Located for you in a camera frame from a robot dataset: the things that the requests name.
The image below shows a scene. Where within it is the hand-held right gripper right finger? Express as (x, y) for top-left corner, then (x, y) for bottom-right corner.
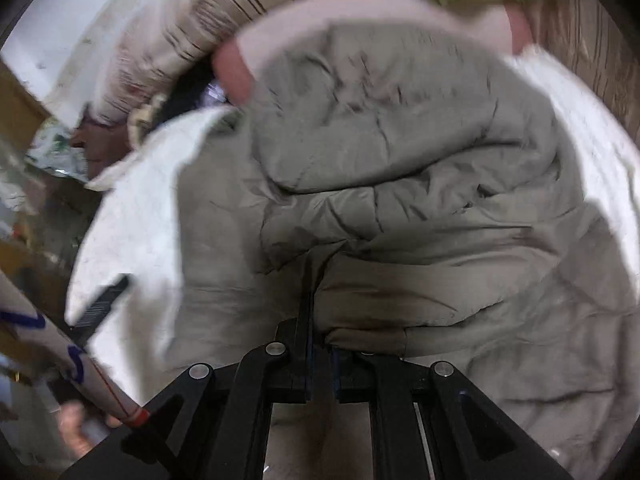
(329, 348), (568, 480)

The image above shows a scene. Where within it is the person's left hand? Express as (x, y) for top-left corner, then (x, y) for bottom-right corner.
(59, 402), (108, 457)

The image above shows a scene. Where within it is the pink cloth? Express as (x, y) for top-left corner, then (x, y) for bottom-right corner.
(210, 0), (536, 103)

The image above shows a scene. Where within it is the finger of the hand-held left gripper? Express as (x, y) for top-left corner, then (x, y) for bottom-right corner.
(69, 274), (132, 348)

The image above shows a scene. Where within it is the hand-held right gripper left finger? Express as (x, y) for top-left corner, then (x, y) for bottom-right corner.
(142, 304), (315, 480)

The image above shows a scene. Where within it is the white green printed cloth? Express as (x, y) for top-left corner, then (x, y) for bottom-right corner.
(24, 119), (92, 182)

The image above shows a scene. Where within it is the beige striped cushion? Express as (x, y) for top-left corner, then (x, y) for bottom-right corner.
(90, 0), (335, 127)

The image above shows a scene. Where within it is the wooden furniture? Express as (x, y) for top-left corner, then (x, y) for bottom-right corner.
(0, 59), (51, 141)

